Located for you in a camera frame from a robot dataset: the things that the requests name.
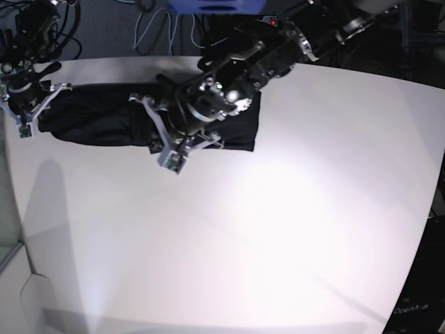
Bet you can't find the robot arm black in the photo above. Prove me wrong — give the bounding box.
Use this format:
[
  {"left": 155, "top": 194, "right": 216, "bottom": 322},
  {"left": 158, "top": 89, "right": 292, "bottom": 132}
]
[
  {"left": 129, "top": 1, "right": 395, "bottom": 173},
  {"left": 1, "top": 1, "right": 81, "bottom": 138}
]

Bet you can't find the white cable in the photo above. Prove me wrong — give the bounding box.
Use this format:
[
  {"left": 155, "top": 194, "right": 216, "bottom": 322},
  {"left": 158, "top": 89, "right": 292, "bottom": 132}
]
[{"left": 133, "top": 3, "right": 209, "bottom": 56}]

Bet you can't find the black OpenArm equipment case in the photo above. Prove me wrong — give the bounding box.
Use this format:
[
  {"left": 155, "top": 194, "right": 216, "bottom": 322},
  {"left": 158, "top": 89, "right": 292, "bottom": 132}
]
[{"left": 383, "top": 210, "right": 444, "bottom": 333}]

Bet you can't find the blue box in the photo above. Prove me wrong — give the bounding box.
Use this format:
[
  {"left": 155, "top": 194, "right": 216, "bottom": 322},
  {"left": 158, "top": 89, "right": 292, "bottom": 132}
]
[{"left": 167, "top": 0, "right": 267, "bottom": 15}]

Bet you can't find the black long-sleeve T-shirt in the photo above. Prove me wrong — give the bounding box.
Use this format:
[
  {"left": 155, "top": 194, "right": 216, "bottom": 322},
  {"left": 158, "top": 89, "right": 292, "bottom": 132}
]
[{"left": 38, "top": 83, "right": 261, "bottom": 154}]

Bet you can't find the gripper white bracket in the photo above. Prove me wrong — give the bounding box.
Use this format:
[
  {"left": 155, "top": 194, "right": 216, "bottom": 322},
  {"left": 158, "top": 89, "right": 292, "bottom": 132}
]
[
  {"left": 129, "top": 93, "right": 223, "bottom": 175},
  {"left": 1, "top": 78, "right": 72, "bottom": 138}
]

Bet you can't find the white power strip red switch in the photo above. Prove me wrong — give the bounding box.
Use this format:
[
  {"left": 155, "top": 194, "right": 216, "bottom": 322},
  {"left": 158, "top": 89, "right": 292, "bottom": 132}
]
[{"left": 261, "top": 15, "right": 279, "bottom": 27}]

